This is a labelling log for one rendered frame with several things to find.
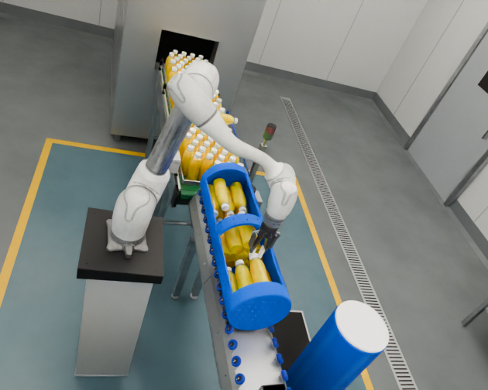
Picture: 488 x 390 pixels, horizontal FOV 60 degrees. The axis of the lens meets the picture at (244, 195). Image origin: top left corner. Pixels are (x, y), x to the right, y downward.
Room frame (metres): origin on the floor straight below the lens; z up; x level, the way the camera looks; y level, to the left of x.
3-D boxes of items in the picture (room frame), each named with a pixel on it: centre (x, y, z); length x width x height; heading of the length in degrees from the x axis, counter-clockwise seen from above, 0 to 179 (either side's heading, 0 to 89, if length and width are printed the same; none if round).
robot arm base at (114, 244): (1.29, 0.42, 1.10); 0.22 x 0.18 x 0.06; 29
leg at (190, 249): (1.88, 0.18, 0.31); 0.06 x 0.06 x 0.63; 27
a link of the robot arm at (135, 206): (1.32, 0.42, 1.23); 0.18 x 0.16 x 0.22; 6
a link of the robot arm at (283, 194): (1.42, -0.15, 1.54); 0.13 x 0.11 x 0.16; 7
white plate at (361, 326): (1.38, -0.76, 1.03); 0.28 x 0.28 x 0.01
